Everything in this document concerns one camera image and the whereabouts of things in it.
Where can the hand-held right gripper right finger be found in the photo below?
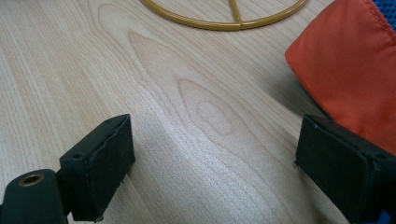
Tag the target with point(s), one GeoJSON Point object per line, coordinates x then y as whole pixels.
{"type": "Point", "coordinates": [339, 168]}

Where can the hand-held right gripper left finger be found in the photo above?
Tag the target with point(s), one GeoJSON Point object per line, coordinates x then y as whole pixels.
{"type": "Point", "coordinates": [93, 174]}

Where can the blue mesh fabric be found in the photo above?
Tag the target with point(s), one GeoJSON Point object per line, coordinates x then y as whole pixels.
{"type": "Point", "coordinates": [387, 11]}

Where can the orange cloth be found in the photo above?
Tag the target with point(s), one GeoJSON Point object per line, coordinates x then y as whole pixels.
{"type": "Point", "coordinates": [351, 68]}

